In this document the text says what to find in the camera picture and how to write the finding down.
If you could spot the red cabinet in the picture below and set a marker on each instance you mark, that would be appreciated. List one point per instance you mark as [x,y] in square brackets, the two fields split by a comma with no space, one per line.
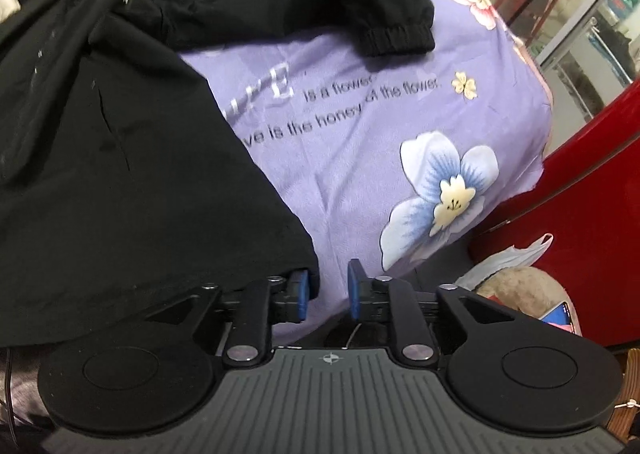
[588,199]

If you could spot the beige plush cushion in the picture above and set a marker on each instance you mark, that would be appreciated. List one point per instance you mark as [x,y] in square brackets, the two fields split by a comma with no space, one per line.
[528,290]

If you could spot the purple floral bed sheet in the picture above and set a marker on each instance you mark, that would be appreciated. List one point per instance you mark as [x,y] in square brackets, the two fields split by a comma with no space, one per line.
[386,160]

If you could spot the black jacket with white lettering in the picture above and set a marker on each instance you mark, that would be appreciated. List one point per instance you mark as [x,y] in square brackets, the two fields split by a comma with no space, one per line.
[122,185]

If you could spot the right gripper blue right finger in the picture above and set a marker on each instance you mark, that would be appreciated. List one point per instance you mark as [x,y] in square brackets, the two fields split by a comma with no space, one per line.
[406,314]

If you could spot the white plastic bag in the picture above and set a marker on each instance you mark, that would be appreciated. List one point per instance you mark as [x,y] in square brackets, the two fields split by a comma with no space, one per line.
[510,257]

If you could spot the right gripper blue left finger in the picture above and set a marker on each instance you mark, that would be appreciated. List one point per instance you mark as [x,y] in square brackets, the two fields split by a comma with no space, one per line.
[254,311]

